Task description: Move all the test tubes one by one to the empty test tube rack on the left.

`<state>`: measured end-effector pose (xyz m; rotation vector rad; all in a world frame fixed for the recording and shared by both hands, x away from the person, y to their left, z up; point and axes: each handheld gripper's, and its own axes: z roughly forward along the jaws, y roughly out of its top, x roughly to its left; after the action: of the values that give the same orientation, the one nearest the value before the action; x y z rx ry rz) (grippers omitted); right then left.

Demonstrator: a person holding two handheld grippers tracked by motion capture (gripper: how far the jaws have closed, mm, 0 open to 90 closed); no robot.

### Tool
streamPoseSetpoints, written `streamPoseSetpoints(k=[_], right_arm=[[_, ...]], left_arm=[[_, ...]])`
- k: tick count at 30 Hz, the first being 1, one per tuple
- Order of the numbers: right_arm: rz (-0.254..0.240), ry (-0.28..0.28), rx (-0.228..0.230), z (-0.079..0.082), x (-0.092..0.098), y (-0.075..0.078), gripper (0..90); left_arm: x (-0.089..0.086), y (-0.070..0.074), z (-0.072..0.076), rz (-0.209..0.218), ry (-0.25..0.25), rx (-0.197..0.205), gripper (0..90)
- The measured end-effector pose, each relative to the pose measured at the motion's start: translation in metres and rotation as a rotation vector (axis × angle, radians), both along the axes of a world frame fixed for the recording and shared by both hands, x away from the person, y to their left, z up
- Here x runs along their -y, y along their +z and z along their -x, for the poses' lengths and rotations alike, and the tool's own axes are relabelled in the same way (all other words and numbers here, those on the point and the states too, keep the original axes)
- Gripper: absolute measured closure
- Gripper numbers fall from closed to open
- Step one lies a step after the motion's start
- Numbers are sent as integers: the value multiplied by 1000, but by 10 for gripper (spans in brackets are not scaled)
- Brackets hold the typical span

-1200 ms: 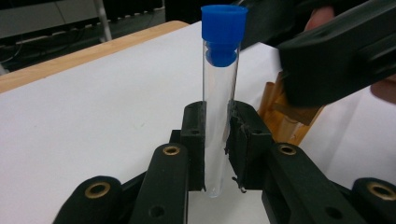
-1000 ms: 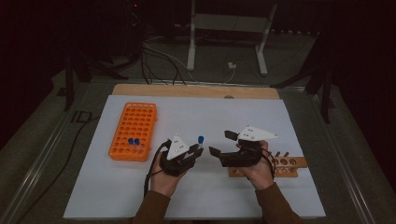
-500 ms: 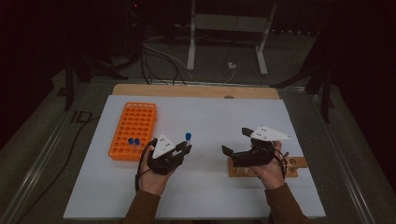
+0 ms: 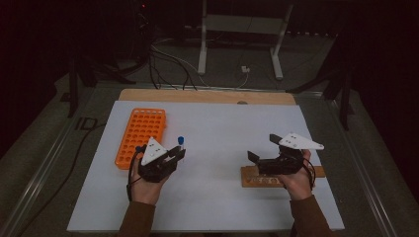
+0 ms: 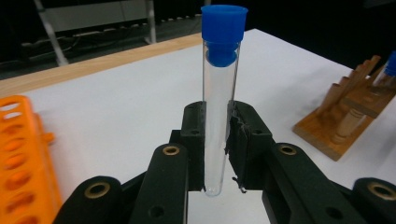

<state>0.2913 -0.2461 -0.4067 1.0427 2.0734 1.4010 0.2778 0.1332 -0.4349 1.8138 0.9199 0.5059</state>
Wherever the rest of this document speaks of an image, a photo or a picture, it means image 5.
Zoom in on blue capped glass test tube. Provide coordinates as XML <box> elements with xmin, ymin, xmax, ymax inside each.
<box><xmin>200</xmin><ymin>4</ymin><xmax>249</xmax><ymax>198</ymax></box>
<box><xmin>372</xmin><ymin>50</ymin><xmax>396</xmax><ymax>88</ymax></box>

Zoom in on wooden test tube rack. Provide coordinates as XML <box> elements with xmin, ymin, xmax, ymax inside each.
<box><xmin>292</xmin><ymin>55</ymin><xmax>396</xmax><ymax>162</ymax></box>

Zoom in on orange plastic test tube rack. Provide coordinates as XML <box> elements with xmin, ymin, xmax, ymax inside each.
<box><xmin>0</xmin><ymin>94</ymin><xmax>64</xmax><ymax>224</ymax></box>

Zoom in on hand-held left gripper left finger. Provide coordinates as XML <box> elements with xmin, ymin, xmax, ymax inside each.
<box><xmin>169</xmin><ymin>101</ymin><xmax>207</xmax><ymax>191</ymax></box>

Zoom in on white metal stand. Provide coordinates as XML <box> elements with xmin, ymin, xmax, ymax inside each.
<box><xmin>32</xmin><ymin>0</ymin><xmax>158</xmax><ymax>67</ymax></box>

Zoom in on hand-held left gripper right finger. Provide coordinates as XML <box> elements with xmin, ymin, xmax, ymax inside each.
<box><xmin>225</xmin><ymin>100</ymin><xmax>276</xmax><ymax>191</ymax></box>

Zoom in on white table sheet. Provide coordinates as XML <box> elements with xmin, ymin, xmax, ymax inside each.
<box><xmin>22</xmin><ymin>28</ymin><xmax>396</xmax><ymax>224</ymax></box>

